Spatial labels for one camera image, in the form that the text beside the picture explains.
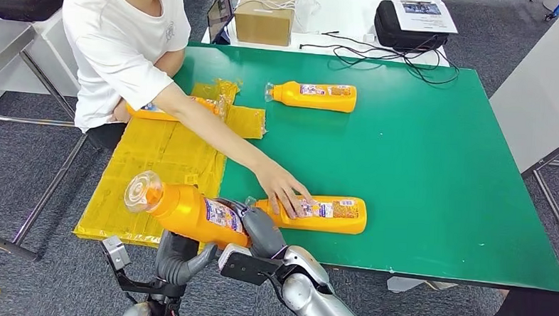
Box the person's left hand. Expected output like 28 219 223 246
110 98 133 125

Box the person's right hand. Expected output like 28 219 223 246
252 161 316 221

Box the white desk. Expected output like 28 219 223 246
0 3 84 121

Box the yellow taped cardboard mat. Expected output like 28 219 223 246
73 73 270 254

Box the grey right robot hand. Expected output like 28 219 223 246
213 197 289 261

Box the white table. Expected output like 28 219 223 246
199 0 453 68

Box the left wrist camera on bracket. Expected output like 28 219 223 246
97 234 190 299

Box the chrome metal table frame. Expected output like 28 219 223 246
0 48 92 265

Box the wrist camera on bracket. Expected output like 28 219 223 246
216 242 289 288
97 234 190 299

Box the black bag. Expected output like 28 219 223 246
373 0 452 53

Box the brown cardboard box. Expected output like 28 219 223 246
233 0 297 48

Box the blue cart frame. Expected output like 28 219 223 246
528 0 559 23

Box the grey side table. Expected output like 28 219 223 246
481 0 559 260

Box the black cable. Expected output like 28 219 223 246
319 28 462 88
297 33 448 65

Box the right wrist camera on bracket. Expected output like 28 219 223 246
216 242 289 288

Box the white table foot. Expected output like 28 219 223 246
386 275 459 297

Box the white string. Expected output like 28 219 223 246
235 0 321 18

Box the printed paper sheet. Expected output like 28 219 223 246
389 0 460 35

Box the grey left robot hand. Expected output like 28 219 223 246
153 229 219 288

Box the orange detergent bottle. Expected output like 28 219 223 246
121 169 256 251
124 92 227 125
244 191 369 236
263 80 358 115

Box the person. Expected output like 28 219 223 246
53 0 323 221
491 272 559 316

